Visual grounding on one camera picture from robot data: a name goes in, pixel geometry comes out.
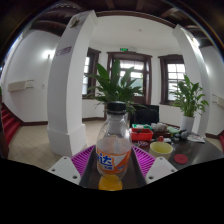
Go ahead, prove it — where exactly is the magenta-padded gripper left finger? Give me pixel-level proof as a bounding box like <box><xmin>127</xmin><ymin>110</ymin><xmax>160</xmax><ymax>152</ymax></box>
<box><xmin>48</xmin><ymin>144</ymin><xmax>101</xmax><ymax>190</ymax></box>

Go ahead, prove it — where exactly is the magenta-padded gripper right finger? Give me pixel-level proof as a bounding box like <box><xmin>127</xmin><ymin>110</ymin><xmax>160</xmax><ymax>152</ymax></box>
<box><xmin>122</xmin><ymin>145</ymin><xmax>178</xmax><ymax>190</ymax></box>

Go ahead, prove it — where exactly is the clear orange-label drink bottle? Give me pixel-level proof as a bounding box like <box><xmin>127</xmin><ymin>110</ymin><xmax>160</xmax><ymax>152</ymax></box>
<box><xmin>95</xmin><ymin>100</ymin><xmax>133</xmax><ymax>192</ymax></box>

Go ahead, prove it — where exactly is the yellow-green cup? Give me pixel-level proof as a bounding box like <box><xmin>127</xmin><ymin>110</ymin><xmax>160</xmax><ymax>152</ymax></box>
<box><xmin>148</xmin><ymin>141</ymin><xmax>174</xmax><ymax>161</ymax></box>

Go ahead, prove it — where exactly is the red plastic box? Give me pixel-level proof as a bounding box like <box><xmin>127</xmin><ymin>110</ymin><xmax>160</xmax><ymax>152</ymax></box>
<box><xmin>130</xmin><ymin>127</ymin><xmax>154</xmax><ymax>142</ymax></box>

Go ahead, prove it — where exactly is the dark box with white packets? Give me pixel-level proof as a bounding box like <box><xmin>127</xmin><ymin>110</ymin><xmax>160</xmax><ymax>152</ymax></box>
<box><xmin>151</xmin><ymin>122</ymin><xmax>168</xmax><ymax>133</ymax></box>

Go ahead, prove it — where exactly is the grey rounded object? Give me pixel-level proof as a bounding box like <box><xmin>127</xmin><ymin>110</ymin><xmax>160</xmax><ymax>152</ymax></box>
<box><xmin>173</xmin><ymin>129</ymin><xmax>190</xmax><ymax>141</ymax></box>

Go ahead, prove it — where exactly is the green box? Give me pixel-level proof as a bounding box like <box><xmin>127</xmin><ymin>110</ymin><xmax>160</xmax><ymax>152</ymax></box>
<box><xmin>131</xmin><ymin>123</ymin><xmax>153</xmax><ymax>130</ymax></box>

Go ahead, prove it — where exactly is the printed paper leaflet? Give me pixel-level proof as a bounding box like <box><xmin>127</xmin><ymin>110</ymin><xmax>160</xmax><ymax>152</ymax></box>
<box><xmin>186</xmin><ymin>133</ymin><xmax>207</xmax><ymax>144</ymax></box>

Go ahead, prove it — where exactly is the black chair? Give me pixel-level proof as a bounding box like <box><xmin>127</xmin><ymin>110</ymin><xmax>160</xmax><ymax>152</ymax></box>
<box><xmin>129</xmin><ymin>104</ymin><xmax>160</xmax><ymax>128</ymax></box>

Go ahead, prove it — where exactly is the red carpeted staircase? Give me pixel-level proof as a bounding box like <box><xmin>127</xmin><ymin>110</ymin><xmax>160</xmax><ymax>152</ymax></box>
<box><xmin>0</xmin><ymin>102</ymin><xmax>22</xmax><ymax>148</ymax></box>
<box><xmin>218</xmin><ymin>129</ymin><xmax>224</xmax><ymax>151</ymax></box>

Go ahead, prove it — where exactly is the leafy plant in white pot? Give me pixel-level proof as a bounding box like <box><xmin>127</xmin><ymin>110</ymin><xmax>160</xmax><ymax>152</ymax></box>
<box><xmin>169</xmin><ymin>74</ymin><xmax>210</xmax><ymax>134</ymax></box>
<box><xmin>84</xmin><ymin>59</ymin><xmax>146</xmax><ymax>121</ymax></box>

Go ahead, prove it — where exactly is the dark wooden double door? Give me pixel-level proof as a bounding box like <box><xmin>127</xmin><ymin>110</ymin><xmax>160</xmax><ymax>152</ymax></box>
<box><xmin>106</xmin><ymin>51</ymin><xmax>153</xmax><ymax>106</ymax></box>

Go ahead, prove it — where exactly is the dark-framed window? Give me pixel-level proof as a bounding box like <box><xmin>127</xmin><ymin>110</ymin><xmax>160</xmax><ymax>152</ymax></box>
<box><xmin>158</xmin><ymin>54</ymin><xmax>186</xmax><ymax>106</ymax></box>
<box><xmin>82</xmin><ymin>47</ymin><xmax>102</xmax><ymax>100</ymax></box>

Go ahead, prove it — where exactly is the purple pillar sign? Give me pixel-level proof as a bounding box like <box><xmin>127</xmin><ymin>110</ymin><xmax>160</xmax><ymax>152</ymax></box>
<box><xmin>55</xmin><ymin>45</ymin><xmax>73</xmax><ymax>57</ymax></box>

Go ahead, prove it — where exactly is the white wall radiator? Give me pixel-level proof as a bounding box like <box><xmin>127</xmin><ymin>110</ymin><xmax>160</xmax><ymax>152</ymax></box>
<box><xmin>212</xmin><ymin>94</ymin><xmax>224</xmax><ymax>108</ymax></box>
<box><xmin>7</xmin><ymin>79</ymin><xmax>35</xmax><ymax>93</ymax></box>

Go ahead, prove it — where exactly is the wall lamp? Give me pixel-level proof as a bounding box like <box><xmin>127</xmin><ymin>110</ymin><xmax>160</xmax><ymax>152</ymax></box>
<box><xmin>191</xmin><ymin>36</ymin><xmax>201</xmax><ymax>48</ymax></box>
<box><xmin>43</xmin><ymin>49</ymin><xmax>56</xmax><ymax>61</ymax></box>

